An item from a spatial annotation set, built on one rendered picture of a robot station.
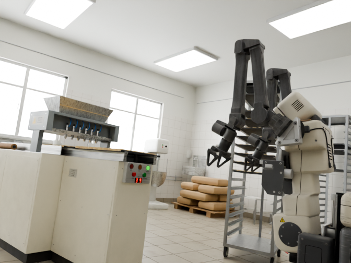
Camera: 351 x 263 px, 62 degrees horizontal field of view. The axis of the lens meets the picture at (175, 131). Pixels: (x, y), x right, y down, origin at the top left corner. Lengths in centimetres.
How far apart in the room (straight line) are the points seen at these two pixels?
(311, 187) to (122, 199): 119
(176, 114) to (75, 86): 257
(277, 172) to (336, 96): 429
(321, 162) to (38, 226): 202
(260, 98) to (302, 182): 43
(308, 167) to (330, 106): 422
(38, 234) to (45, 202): 24
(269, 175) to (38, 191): 174
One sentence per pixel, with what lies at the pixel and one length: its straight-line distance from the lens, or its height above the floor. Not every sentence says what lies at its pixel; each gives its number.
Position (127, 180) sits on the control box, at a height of 72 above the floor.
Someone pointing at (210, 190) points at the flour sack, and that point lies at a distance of 557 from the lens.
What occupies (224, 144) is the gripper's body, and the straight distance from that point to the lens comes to 143.
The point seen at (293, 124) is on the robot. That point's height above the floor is 106.
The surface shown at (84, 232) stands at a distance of 226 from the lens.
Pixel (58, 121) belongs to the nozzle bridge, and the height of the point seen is 111.
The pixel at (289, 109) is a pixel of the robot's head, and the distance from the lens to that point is 148.
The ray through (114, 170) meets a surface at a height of 77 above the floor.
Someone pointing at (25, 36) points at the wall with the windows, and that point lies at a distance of 595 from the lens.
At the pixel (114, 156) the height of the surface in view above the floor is 86.
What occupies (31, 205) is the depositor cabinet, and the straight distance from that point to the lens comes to 253.
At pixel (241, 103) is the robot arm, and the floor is 117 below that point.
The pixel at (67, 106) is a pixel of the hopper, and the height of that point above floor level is 125.
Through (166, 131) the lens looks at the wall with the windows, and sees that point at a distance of 701.
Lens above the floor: 83
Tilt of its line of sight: 7 degrees up
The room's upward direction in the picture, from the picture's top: 6 degrees clockwise
